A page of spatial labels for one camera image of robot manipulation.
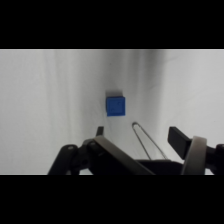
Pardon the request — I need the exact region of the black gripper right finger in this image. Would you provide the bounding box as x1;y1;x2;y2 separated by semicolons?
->
167;126;224;176

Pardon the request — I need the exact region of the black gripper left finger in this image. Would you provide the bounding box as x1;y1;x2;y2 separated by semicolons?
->
47;126;156;176

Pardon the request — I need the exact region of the blue cube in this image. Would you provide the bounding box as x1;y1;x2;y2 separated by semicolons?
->
105;95;127;118

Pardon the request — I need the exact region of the white tablecloth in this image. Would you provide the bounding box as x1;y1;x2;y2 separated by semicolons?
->
0;49;224;176

